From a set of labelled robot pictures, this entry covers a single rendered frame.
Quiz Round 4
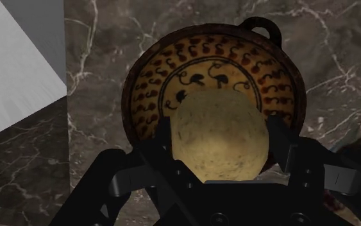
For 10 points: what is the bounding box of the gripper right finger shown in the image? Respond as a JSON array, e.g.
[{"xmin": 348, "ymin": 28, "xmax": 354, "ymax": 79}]
[{"xmin": 267, "ymin": 114, "xmax": 361, "ymax": 226}]

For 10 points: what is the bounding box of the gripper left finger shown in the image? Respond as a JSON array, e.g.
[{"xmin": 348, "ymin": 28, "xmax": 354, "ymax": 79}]
[{"xmin": 49, "ymin": 116, "xmax": 199, "ymax": 226}]

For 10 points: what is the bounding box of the round yellow speckled potato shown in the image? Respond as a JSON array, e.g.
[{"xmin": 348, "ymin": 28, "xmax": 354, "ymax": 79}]
[{"xmin": 171, "ymin": 89, "xmax": 270, "ymax": 183}]

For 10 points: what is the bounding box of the brown patterned bowl with handle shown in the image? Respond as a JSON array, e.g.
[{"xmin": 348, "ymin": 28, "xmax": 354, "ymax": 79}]
[{"xmin": 121, "ymin": 17, "xmax": 307, "ymax": 172}]

